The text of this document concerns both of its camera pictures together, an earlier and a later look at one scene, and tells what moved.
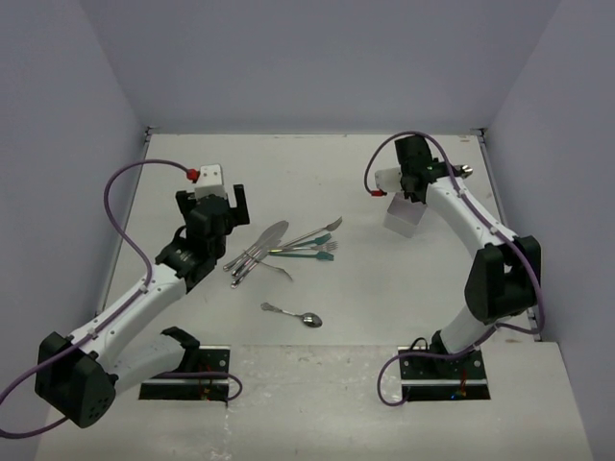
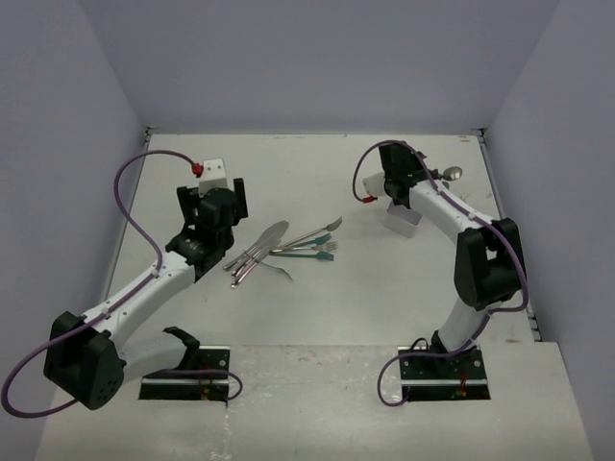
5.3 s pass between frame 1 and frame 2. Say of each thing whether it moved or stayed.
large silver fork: stayed
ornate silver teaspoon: moved
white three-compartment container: stayed
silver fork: stayed
